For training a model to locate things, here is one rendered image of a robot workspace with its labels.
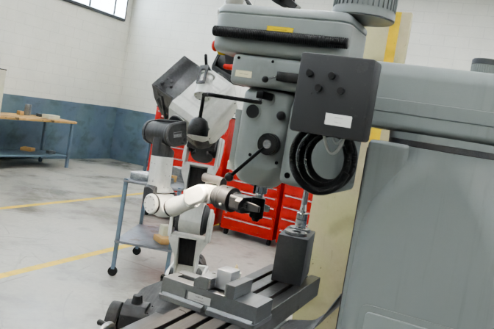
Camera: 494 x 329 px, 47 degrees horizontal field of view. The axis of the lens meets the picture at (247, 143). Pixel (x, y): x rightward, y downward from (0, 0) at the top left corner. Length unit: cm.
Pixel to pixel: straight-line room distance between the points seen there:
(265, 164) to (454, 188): 59
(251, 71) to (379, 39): 189
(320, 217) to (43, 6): 881
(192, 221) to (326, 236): 128
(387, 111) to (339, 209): 200
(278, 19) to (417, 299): 92
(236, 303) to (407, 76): 85
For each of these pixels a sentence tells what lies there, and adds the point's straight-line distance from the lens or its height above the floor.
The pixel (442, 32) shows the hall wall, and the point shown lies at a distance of 1106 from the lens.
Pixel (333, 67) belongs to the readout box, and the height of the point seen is 169.
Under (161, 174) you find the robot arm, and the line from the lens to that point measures 225.
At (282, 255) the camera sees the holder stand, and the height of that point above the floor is 101.
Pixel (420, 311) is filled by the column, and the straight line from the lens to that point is 167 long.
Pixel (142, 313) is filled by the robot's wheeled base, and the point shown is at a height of 59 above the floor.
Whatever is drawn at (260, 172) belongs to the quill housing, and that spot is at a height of 136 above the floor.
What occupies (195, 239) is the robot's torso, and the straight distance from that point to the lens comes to 268.
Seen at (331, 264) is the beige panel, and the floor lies 69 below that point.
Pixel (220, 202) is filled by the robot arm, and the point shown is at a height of 122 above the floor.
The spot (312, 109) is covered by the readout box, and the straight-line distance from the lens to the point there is 150.
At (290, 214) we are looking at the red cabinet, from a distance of 675.
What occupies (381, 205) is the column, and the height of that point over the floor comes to 135.
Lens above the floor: 154
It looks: 3 degrees down
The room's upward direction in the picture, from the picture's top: 9 degrees clockwise
